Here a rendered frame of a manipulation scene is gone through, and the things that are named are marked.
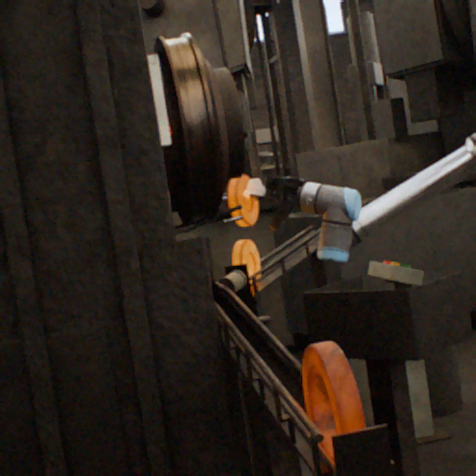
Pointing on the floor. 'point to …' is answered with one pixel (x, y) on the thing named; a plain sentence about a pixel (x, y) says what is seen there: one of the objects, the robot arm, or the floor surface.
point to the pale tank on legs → (275, 88)
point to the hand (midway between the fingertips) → (243, 194)
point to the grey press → (428, 72)
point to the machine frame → (98, 262)
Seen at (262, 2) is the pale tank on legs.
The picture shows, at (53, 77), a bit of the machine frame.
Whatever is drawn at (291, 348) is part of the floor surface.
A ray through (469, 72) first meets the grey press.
